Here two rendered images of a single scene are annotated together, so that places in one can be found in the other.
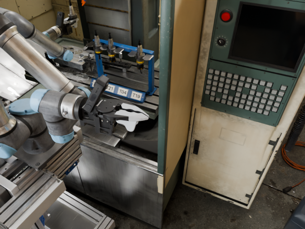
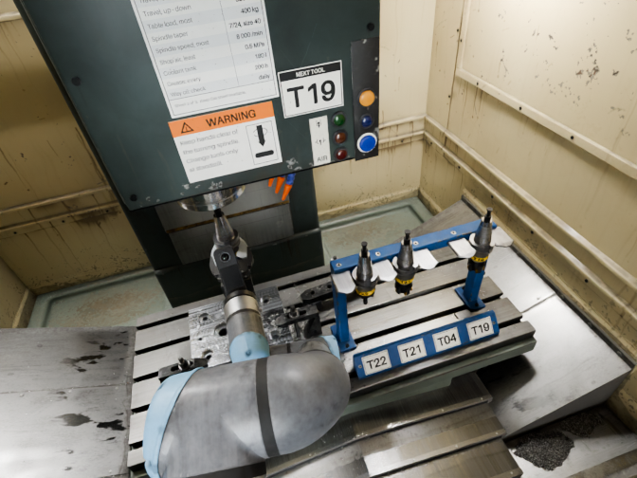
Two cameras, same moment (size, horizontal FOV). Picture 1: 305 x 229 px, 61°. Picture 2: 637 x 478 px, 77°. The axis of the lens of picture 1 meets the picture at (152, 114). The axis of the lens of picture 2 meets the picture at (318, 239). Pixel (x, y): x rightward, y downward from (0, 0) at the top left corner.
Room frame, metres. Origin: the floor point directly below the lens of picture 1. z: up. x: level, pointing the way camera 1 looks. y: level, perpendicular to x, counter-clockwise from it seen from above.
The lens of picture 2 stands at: (1.19, 0.87, 1.96)
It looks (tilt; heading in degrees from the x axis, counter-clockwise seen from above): 41 degrees down; 323
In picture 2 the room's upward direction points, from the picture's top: 7 degrees counter-clockwise
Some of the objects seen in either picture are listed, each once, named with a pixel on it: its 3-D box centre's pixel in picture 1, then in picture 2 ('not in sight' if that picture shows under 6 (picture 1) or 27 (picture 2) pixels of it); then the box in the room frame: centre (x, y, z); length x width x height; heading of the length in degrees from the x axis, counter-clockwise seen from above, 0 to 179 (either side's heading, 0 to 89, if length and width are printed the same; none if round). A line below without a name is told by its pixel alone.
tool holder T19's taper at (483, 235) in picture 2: (140, 49); (484, 229); (1.54, 0.08, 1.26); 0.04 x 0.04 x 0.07
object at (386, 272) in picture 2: (104, 47); (385, 271); (1.65, 0.33, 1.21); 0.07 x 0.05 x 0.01; 155
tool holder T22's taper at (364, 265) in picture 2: (96, 39); (364, 264); (1.68, 0.38, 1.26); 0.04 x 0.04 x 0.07
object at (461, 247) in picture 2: (132, 54); (463, 248); (1.56, 0.13, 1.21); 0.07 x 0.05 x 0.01; 155
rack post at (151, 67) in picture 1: (151, 74); (477, 266); (1.56, 0.01, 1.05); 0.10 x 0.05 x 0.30; 155
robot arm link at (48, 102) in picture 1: (51, 103); not in sight; (0.62, 0.31, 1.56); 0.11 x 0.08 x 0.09; 74
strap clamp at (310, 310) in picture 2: (91, 62); (298, 321); (1.85, 0.50, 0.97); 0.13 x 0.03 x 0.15; 65
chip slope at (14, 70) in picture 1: (29, 63); (63, 426); (2.22, 1.20, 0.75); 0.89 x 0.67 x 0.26; 155
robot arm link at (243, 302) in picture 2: (55, 32); (243, 311); (1.75, 0.68, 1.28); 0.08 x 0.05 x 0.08; 65
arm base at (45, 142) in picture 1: (36, 134); not in sight; (0.82, 0.53, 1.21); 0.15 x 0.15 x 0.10
